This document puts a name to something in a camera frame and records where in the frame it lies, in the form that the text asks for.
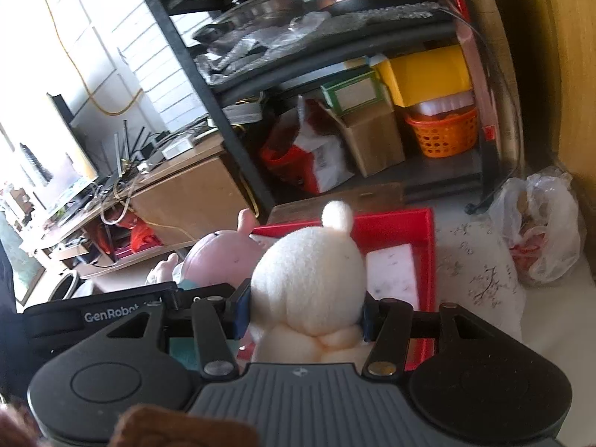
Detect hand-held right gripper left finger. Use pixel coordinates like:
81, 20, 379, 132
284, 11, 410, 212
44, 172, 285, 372
105, 283, 254, 379

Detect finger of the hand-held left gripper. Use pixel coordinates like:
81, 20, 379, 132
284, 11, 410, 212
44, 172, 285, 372
158, 283, 240, 311

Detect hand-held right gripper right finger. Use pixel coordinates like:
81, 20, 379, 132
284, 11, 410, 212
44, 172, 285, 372
359, 289, 497, 379

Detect pink pig plush toy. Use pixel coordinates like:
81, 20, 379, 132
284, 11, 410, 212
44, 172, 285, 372
146, 208, 264, 370

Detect white plush bear toy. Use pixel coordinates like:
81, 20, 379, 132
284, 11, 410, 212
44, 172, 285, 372
248, 200, 370, 365

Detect red cardboard box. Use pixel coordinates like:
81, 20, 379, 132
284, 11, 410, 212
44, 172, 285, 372
237, 207, 439, 370

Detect wooden television stand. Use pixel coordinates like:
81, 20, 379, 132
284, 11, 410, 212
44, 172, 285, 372
27, 139, 255, 281

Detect brown fuzzy cloth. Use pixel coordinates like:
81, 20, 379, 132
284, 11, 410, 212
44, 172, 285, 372
111, 405, 260, 447

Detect white power box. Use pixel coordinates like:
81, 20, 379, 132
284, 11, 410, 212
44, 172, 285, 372
159, 134, 195, 160

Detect black router with antennas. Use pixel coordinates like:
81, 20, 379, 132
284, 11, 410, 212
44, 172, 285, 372
111, 120, 162, 169

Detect flat screen television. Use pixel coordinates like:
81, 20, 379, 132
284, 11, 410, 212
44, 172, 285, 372
0, 92, 102, 216

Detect white and red paper bag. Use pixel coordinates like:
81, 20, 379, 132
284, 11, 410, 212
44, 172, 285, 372
292, 94, 355, 195

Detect brown cardboard box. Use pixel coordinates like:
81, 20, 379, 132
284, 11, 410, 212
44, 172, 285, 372
325, 101, 407, 178

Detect black metal shelf rack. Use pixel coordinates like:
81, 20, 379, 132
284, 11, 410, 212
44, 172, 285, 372
125, 0, 504, 225

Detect white power adapter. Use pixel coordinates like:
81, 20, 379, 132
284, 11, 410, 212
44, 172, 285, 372
222, 101, 262, 125

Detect translucent white plastic bag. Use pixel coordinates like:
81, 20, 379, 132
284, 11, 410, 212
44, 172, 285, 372
488, 167, 588, 286

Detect orange plastic basket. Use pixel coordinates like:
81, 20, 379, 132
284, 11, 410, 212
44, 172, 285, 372
403, 106, 480, 159

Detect green cardboard box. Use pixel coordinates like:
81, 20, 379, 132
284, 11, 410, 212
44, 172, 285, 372
320, 68, 388, 117

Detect clear plastic container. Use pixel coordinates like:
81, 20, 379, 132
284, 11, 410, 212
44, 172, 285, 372
409, 90, 476, 120

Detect yellow plastic box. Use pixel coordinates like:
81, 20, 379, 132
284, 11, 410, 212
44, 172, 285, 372
374, 45, 474, 109

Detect clear bubble wrap sheet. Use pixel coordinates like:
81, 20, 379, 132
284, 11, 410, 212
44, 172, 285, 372
194, 1, 448, 85

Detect rolled brown mat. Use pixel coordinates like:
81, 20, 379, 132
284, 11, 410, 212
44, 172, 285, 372
465, 0, 528, 169

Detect steel pot with lid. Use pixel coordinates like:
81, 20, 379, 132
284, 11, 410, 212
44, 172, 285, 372
192, 0, 307, 46

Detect wooden cabinet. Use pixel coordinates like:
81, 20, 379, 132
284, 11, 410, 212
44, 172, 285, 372
482, 0, 596, 290

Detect tall red board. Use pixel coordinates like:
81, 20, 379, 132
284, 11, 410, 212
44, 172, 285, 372
437, 0, 497, 143

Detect yellow cable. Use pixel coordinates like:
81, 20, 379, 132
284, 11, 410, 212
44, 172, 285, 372
32, 0, 146, 115

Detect black cable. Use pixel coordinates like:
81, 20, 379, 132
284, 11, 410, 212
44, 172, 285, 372
441, 4, 528, 216

